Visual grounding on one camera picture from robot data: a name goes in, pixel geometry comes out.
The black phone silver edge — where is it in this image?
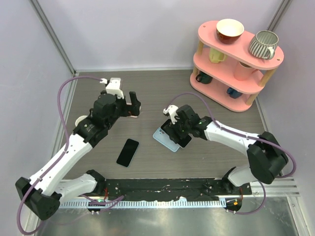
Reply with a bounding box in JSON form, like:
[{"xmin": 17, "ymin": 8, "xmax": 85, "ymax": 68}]
[{"xmin": 161, "ymin": 125, "xmax": 191, "ymax": 148}]

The blue phone case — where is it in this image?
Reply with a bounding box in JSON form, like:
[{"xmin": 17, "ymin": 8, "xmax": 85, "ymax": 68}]
[{"xmin": 153, "ymin": 127, "xmax": 180, "ymax": 152}]

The pink phone case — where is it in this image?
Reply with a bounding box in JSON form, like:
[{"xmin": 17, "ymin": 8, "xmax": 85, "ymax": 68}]
[{"xmin": 127, "ymin": 105, "xmax": 141, "ymax": 118}]

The black phone near left arm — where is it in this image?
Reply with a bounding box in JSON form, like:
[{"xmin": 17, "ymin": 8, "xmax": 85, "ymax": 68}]
[{"xmin": 116, "ymin": 139, "xmax": 139, "ymax": 168}]

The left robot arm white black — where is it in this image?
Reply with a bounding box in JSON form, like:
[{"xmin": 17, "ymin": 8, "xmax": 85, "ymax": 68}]
[{"xmin": 15, "ymin": 91, "xmax": 141, "ymax": 221}]

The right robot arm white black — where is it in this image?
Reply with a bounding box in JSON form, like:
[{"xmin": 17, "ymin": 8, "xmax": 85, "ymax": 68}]
[{"xmin": 161, "ymin": 105, "xmax": 288, "ymax": 194}]

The pink three-tier shelf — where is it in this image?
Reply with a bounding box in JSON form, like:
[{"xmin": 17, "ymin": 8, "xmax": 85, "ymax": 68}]
[{"xmin": 190, "ymin": 19, "xmax": 284, "ymax": 112}]

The dark green mug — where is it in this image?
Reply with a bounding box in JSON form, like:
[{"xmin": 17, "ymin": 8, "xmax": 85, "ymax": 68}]
[{"xmin": 195, "ymin": 71, "xmax": 213, "ymax": 85}]

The blue mug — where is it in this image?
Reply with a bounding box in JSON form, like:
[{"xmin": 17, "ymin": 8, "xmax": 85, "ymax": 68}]
[{"xmin": 226, "ymin": 88, "xmax": 243, "ymax": 99}]

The yellow mug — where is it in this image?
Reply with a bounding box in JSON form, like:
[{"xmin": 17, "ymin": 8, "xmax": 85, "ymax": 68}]
[{"xmin": 209, "ymin": 48, "xmax": 227, "ymax": 63}]

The pink mug on shelf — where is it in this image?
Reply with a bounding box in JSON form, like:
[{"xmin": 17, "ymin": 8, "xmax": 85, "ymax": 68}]
[{"xmin": 233, "ymin": 61, "xmax": 258, "ymax": 81}]

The red bowl white inside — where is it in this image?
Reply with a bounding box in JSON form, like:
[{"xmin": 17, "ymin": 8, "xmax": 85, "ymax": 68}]
[{"xmin": 216, "ymin": 19, "xmax": 245, "ymax": 44}]

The grey striped mug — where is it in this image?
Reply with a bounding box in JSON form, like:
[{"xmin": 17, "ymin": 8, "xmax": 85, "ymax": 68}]
[{"xmin": 249, "ymin": 30, "xmax": 279, "ymax": 60}]

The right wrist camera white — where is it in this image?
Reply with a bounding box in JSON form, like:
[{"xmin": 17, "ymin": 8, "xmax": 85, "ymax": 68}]
[{"xmin": 163, "ymin": 105, "xmax": 178, "ymax": 124}]

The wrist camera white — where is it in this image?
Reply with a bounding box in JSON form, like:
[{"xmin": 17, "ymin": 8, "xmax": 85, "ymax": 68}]
[
  {"xmin": 105, "ymin": 77, "xmax": 124, "ymax": 99},
  {"xmin": 163, "ymin": 105, "xmax": 178, "ymax": 124}
]

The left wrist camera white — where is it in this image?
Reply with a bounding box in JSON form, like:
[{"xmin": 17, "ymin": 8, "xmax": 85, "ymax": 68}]
[{"xmin": 105, "ymin": 77, "xmax": 124, "ymax": 99}]

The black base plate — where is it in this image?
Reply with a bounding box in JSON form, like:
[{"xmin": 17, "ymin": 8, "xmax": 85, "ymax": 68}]
[{"xmin": 104, "ymin": 178, "xmax": 252, "ymax": 202}]

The white slotted cable duct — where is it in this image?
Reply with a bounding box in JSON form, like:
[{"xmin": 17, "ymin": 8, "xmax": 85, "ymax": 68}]
[{"xmin": 60, "ymin": 198, "xmax": 226, "ymax": 209}]

